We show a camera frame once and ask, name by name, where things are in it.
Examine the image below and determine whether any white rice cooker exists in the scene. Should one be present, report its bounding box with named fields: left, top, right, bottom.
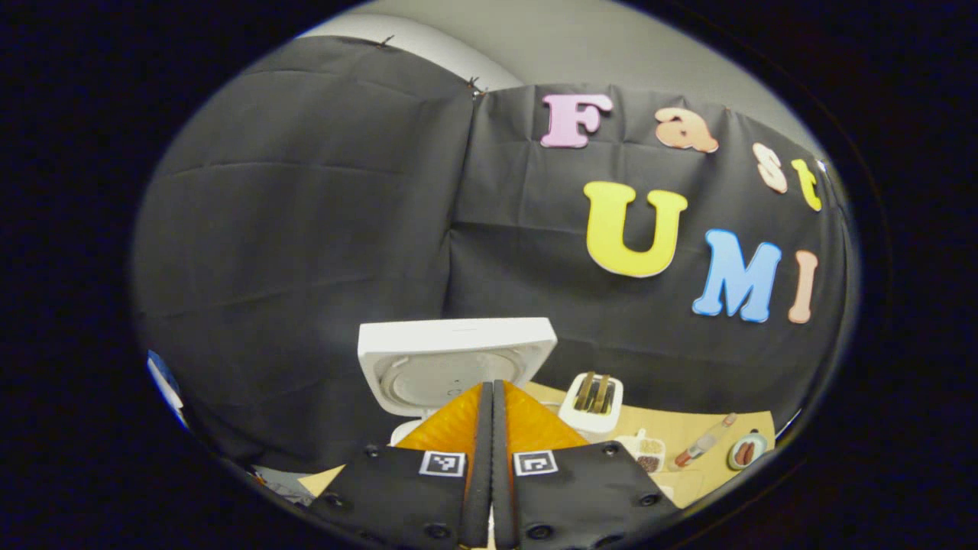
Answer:
left=358, top=317, right=559, bottom=448

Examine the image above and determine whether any plate of sausages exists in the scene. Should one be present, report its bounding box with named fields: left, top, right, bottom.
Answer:
left=727, top=429, right=769, bottom=471

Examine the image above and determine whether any divided dish of beans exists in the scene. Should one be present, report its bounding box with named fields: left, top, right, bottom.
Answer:
left=615, top=429, right=667, bottom=474

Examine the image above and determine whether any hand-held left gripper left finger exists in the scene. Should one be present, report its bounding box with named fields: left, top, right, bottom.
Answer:
left=306, top=380, right=495, bottom=550

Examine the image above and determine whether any black backdrop cloth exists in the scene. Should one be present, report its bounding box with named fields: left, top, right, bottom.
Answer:
left=131, top=34, right=853, bottom=474

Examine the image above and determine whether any white toaster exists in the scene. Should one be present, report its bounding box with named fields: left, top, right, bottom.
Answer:
left=558, top=372, right=624, bottom=444

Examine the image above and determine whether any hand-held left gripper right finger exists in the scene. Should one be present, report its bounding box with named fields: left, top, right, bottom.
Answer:
left=491, top=380, right=681, bottom=550

